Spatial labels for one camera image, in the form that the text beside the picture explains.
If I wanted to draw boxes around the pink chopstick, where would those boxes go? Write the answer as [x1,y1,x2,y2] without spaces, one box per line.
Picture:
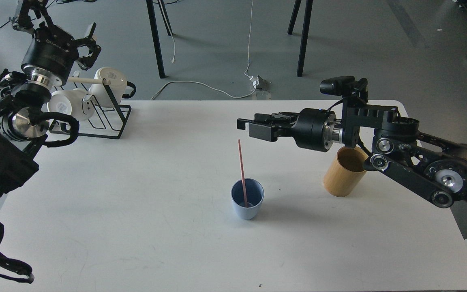
[237,139,248,208]

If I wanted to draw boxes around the white floor cable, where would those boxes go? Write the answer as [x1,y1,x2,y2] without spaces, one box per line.
[151,0,258,101]

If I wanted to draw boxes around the white power adapter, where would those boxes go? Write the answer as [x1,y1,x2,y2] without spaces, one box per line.
[248,75,270,91]

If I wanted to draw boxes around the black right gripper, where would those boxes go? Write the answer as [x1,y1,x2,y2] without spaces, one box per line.
[237,108,336,152]

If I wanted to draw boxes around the bamboo cylinder holder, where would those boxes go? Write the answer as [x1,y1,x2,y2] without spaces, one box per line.
[323,146,368,198]

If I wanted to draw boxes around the white mug rear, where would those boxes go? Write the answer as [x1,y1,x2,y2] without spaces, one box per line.
[89,67,137,108]

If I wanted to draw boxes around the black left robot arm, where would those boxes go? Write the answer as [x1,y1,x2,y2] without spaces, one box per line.
[0,22,101,198]

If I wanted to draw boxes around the blue plastic cup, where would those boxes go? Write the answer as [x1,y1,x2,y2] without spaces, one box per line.
[231,178,265,220]

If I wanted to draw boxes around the black table leg right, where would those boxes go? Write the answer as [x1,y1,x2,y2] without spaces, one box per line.
[287,0,314,77]

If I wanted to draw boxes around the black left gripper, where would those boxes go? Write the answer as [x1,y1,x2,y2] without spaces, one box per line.
[21,22,101,84]

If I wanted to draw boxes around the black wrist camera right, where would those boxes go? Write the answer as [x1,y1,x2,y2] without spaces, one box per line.
[319,76,368,105]

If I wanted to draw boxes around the white mug front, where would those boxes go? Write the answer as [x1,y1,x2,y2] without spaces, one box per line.
[47,88,96,122]

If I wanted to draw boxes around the black table leg left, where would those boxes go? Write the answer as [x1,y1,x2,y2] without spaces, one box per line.
[146,0,174,78]

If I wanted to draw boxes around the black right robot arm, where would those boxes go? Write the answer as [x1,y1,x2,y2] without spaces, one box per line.
[236,101,467,208]

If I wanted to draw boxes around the black table leg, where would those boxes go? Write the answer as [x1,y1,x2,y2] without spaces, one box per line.
[287,0,314,77]
[146,0,174,78]

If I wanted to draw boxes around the white mug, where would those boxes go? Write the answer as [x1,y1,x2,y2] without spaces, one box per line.
[89,67,137,108]
[47,88,96,122]

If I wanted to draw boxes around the black wire mug rack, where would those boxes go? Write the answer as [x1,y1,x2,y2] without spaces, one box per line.
[55,71,132,139]

